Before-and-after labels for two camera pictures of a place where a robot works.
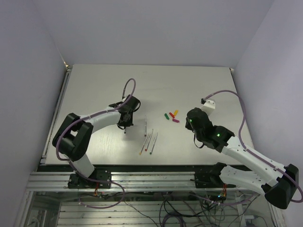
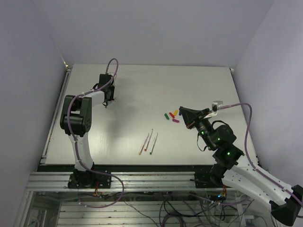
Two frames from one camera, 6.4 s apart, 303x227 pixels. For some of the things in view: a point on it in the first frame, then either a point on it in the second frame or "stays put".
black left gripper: [129, 123] to [112, 87]
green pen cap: [166, 116] stays put
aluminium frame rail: [127, 182] stays put
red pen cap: [173, 116] stays put
